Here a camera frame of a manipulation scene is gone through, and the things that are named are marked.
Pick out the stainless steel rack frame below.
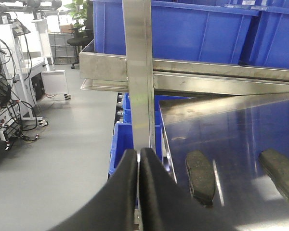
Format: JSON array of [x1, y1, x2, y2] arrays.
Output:
[[80, 0, 289, 150]]

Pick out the blue plastic bin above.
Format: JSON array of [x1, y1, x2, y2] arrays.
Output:
[[240, 6, 289, 69], [93, 0, 259, 64]]

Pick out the blue plastic bin left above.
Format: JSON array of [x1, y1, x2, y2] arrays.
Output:
[[93, 0, 259, 64]]

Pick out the brake pad middle right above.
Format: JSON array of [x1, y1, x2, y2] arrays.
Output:
[[258, 149, 289, 200]]

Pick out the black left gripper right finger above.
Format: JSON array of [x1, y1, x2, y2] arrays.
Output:
[[139, 148, 235, 231]]

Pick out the blue plastic bin right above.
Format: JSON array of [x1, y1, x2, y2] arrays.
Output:
[[240, 6, 289, 69]]

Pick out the brake pad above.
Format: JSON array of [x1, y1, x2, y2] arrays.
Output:
[[185, 150, 215, 206], [258, 149, 289, 200]]

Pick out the green potted plant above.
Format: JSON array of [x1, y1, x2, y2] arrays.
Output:
[[69, 0, 88, 28]]

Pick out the brake pad near left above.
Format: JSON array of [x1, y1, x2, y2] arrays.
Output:
[[185, 150, 215, 206]]

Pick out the blue lower bin left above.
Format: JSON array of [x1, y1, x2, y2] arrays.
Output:
[[108, 93, 186, 176]]

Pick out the white equipment workstation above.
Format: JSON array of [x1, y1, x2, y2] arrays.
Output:
[[0, 0, 72, 167]]

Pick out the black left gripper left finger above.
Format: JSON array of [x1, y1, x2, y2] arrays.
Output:
[[51, 149, 138, 231]]

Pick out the black office chair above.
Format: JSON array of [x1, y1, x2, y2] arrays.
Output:
[[66, 26, 93, 70]]

